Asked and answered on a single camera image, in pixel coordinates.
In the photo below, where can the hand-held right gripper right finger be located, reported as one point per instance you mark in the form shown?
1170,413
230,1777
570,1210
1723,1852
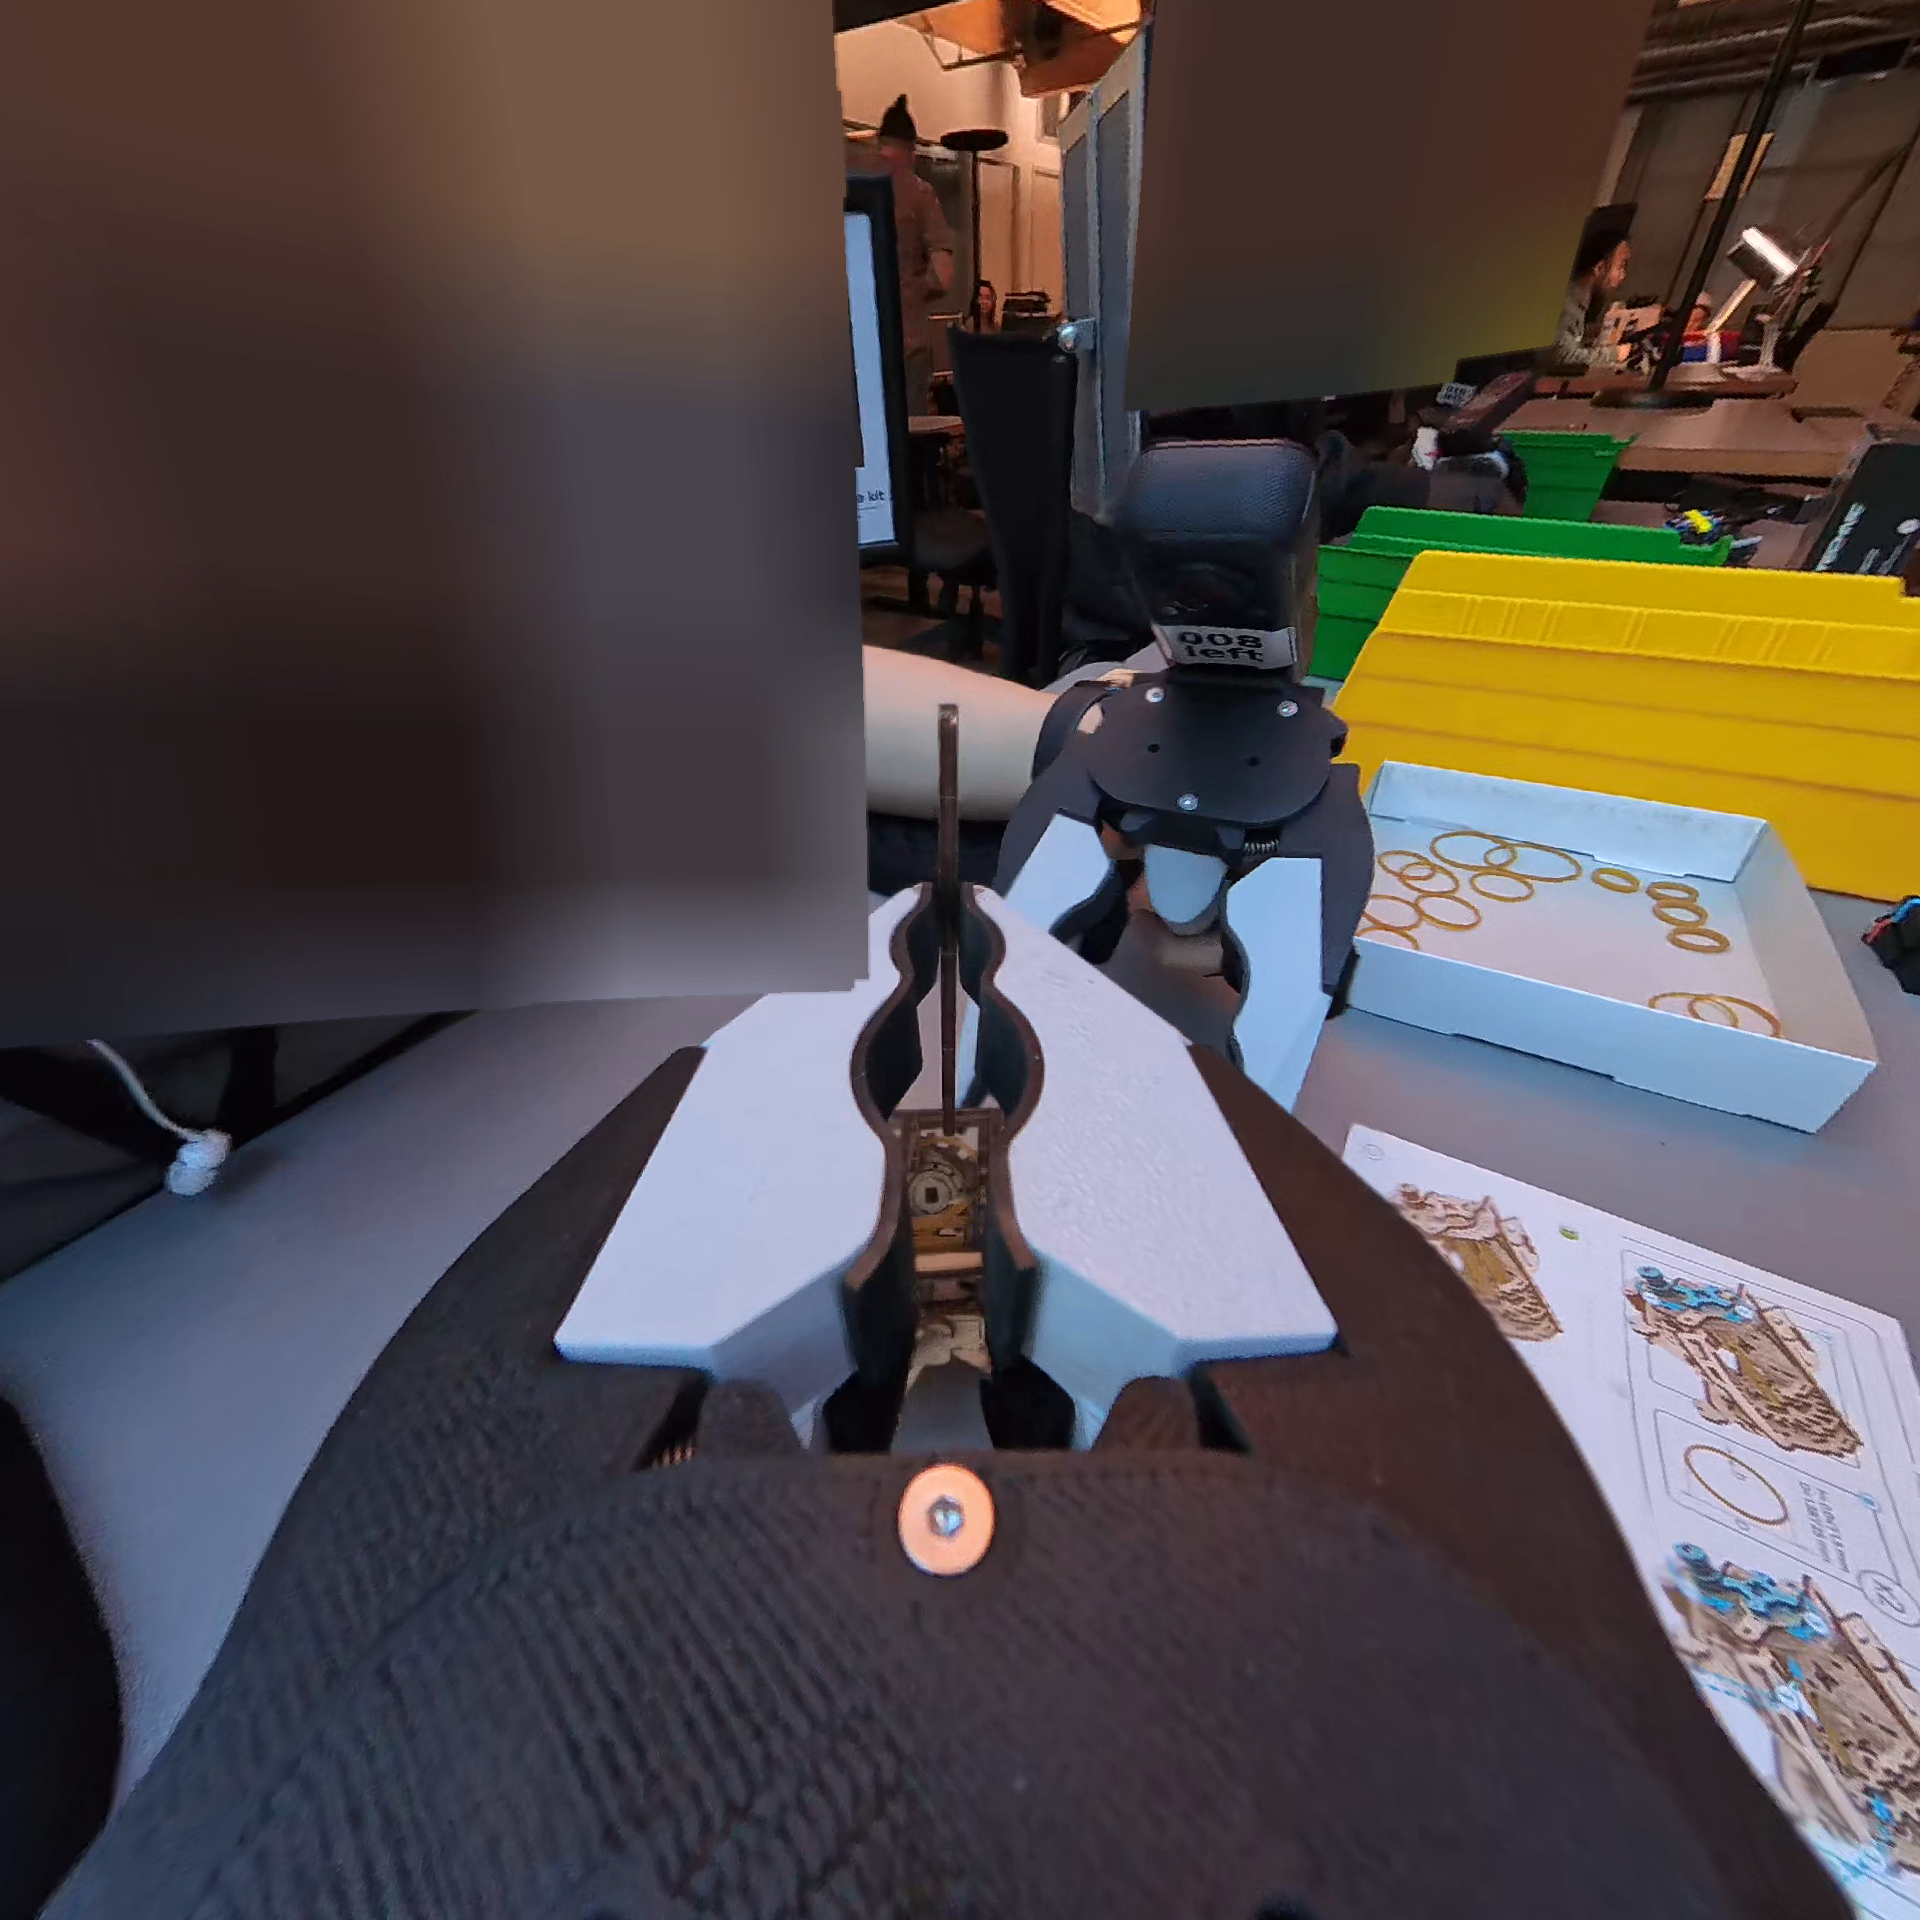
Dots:
1141,1203

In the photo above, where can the black floor lamp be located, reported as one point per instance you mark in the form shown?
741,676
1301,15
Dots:
973,143

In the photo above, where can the brown background table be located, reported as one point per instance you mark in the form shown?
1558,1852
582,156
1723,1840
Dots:
1723,436

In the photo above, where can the small blue yellow toy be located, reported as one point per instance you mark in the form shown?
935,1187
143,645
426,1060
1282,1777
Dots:
1695,526

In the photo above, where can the small black blue device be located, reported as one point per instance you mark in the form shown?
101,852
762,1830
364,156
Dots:
1898,937

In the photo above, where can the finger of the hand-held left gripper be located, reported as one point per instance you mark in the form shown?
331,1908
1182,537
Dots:
1282,963
1072,879

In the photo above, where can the silver desk lamp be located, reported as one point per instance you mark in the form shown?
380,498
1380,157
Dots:
1757,250

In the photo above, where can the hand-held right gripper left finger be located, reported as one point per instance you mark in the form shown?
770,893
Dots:
752,1203

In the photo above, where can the narrow black cardboard box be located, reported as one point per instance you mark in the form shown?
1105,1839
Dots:
1867,517

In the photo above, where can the person's left forearm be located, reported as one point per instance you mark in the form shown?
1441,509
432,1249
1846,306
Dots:
945,735

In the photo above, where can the black framed display screen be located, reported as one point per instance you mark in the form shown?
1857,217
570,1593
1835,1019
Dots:
870,376

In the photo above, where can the illustrated instruction booklet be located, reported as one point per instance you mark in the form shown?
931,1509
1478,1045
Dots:
1620,1306

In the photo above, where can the group of tan rubber bands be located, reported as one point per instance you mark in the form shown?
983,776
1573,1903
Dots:
1677,893

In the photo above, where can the thin dark wooden stick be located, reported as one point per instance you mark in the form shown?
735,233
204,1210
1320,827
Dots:
947,842

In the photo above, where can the small green plastic bin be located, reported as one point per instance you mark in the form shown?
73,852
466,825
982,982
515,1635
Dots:
1568,472

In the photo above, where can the yellow plastic bin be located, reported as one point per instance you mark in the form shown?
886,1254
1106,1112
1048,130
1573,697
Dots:
1650,676

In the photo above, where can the white cardboard tray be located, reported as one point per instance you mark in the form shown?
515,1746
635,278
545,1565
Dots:
1573,1035

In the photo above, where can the large green plastic bin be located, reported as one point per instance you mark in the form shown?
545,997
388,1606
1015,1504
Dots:
1393,533

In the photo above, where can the grey partition panel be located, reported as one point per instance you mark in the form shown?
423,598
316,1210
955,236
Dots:
1101,226

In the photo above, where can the wooden model car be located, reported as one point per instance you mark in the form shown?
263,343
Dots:
945,1203

